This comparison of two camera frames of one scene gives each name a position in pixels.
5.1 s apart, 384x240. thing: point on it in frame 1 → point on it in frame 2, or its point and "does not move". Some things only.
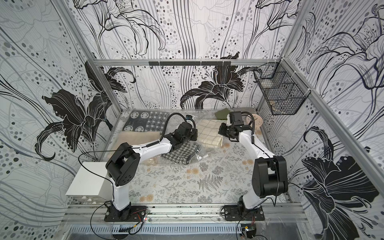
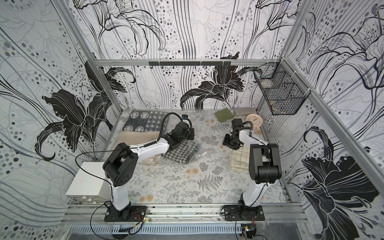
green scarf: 222,114 does not move
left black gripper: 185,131 does not move
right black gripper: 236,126 → 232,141
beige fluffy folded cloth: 135,138 does not move
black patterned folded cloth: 146,120 does not move
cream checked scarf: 208,135 → 240,158
